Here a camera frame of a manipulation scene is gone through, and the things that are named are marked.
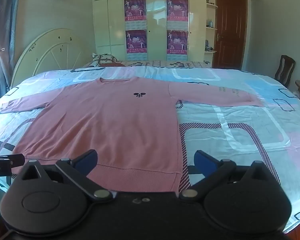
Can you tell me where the pink long-sleeved sweater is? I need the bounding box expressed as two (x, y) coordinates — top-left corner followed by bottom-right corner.
(0, 77), (265, 193)

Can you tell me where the purple wall poster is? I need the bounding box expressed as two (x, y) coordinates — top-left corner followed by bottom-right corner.
(125, 29), (148, 54)
(167, 30), (188, 54)
(124, 0), (147, 22)
(166, 0), (189, 22)

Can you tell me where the patterned pillow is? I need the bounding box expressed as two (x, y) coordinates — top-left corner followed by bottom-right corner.
(91, 53), (125, 67)

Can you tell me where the dark wooden chair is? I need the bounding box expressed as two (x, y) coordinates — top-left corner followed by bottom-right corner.
(274, 54), (296, 88)

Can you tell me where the patterned folded quilt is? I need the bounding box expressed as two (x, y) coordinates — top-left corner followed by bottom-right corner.
(81, 60), (212, 70)

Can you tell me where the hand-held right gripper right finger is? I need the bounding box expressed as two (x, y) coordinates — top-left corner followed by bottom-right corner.
(179, 150), (282, 202)

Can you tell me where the brown wooden door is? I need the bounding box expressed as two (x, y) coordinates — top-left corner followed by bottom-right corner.
(212, 0), (248, 70)

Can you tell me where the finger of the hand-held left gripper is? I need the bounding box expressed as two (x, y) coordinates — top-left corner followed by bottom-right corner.
(9, 153), (26, 168)

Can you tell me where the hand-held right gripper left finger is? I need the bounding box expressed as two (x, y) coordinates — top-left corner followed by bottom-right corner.
(19, 149), (116, 203)

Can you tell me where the cream wardrobe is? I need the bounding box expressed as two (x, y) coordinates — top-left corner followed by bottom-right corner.
(91, 0), (262, 62)

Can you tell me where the printed bedsheet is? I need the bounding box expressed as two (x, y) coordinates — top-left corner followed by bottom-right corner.
(0, 64), (300, 233)

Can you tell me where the cream corner shelf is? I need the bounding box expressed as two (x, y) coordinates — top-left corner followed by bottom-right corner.
(204, 0), (219, 67)

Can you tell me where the grey-blue curtain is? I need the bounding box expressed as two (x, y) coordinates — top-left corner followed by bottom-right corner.
(0, 0), (23, 100)

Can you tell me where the cream round headboard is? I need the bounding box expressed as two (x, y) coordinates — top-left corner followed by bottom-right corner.
(10, 28), (94, 89)

